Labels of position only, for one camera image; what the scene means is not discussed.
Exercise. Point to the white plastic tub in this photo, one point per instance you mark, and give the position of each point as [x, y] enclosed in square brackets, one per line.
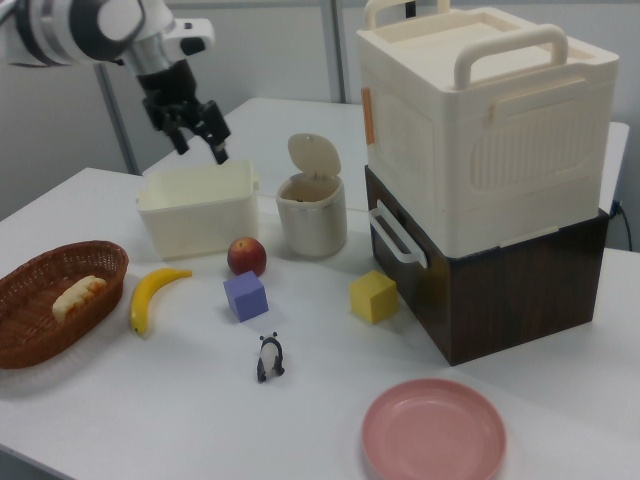
[200, 225]

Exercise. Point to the yellow banana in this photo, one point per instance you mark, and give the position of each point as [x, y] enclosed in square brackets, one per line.
[147, 295]

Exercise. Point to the panda toy figure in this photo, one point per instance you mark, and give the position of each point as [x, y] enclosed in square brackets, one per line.
[270, 357]

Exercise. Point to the brown wicker basket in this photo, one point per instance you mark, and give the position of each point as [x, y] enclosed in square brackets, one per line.
[30, 335]

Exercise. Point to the red apple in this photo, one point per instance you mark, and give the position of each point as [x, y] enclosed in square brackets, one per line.
[246, 256]

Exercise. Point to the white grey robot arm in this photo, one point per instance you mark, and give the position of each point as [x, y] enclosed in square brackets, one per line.
[75, 30]

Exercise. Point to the small cream lidded trash can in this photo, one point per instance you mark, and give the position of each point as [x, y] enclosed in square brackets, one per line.
[312, 225]

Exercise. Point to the yellow foam cube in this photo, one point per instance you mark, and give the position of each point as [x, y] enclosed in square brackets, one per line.
[372, 297]

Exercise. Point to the purple foam cube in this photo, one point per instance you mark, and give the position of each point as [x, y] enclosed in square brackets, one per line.
[246, 297]

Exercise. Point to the pink plastic plate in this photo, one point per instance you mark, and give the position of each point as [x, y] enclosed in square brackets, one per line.
[432, 432]

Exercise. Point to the bread piece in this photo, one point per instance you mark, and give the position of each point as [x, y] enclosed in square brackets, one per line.
[77, 297]

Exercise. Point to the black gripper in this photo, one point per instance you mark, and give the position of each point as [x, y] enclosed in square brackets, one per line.
[167, 92]

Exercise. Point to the dark brown wooden drawer box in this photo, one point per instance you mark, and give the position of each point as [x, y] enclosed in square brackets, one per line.
[515, 300]

